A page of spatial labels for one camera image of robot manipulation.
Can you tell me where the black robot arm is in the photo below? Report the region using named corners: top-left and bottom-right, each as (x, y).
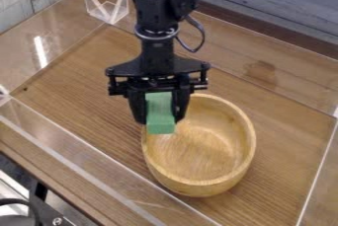
top-left (105, 0), bottom-right (209, 124)

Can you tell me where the green rectangular block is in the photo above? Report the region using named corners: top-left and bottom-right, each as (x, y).
top-left (145, 92), bottom-right (174, 134)

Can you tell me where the light wooden bowl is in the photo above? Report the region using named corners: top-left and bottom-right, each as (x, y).
top-left (141, 94), bottom-right (257, 197)

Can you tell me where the black metal table frame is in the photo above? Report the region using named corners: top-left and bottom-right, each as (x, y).
top-left (29, 182), bottom-right (76, 226)

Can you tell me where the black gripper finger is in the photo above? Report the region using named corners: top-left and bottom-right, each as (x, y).
top-left (128, 91), bottom-right (146, 124)
top-left (170, 84), bottom-right (189, 122)

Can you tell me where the clear acrylic corner bracket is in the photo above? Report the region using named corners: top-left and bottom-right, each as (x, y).
top-left (84, 0), bottom-right (129, 25)

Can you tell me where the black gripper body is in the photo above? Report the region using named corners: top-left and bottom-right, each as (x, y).
top-left (105, 38), bottom-right (209, 98)

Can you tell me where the clear acrylic front wall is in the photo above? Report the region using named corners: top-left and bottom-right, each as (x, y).
top-left (0, 96), bottom-right (220, 226)

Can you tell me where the black cable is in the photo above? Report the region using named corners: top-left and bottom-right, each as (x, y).
top-left (0, 198), bottom-right (44, 226)

